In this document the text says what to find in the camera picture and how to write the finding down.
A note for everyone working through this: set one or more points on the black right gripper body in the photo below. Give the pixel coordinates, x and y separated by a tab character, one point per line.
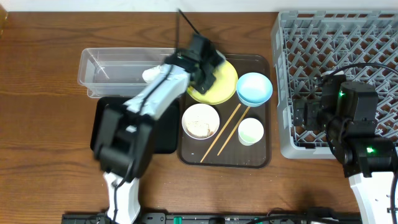
318	118

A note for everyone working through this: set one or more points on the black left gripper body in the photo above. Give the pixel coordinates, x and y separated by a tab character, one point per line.
207	79

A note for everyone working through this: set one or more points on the white tissue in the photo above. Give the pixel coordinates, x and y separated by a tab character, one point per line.
150	74

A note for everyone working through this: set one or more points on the white bowl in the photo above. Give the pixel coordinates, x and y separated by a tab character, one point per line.
200	121

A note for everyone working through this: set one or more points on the light blue bowl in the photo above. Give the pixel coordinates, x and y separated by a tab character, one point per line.
254	89

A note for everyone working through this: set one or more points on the pale green cup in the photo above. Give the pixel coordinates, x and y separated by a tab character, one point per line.
250	131

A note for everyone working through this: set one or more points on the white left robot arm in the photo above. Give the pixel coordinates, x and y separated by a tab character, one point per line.
125	139

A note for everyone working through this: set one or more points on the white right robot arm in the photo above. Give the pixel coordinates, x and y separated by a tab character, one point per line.
346	113

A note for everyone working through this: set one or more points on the grey dishwasher rack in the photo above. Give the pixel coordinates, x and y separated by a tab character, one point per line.
307	44

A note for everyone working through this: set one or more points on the black waste tray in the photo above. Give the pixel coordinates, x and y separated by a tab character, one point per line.
166	140

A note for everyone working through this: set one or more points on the clear plastic waste bin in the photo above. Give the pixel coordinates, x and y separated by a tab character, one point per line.
117	71

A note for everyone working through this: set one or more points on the yellow plate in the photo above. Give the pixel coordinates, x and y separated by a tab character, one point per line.
223	88

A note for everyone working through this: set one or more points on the left wooden chopstick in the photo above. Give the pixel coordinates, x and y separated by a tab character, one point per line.
221	131

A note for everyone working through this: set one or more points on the wooden chopstick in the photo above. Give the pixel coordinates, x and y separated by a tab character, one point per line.
221	131
233	131

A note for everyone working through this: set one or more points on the right wooden chopstick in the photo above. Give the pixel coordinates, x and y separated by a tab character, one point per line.
233	131

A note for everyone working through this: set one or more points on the brown serving tray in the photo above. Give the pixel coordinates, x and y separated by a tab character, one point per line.
234	154

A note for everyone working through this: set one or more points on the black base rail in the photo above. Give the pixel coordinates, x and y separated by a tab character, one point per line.
163	217

